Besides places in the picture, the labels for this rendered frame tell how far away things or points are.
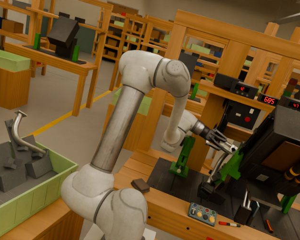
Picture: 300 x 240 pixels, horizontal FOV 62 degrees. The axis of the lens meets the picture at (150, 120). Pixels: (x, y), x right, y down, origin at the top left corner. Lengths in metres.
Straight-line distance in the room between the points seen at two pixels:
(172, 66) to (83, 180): 0.58
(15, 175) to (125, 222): 0.70
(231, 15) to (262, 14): 1.22
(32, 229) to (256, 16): 11.20
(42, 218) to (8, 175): 0.28
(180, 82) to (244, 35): 0.86
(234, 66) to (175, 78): 0.84
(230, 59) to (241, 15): 9.88
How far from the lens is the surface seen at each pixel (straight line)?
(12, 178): 1.46
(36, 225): 1.37
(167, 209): 1.45
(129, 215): 0.99
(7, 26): 6.84
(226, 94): 1.67
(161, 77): 1.03
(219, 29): 1.77
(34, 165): 1.52
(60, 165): 1.57
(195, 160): 1.95
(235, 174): 1.58
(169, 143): 1.48
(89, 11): 12.41
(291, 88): 1.87
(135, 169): 1.72
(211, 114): 1.82
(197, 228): 1.49
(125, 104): 1.05
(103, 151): 1.06
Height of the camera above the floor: 1.76
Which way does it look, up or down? 19 degrees down
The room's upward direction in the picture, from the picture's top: 17 degrees clockwise
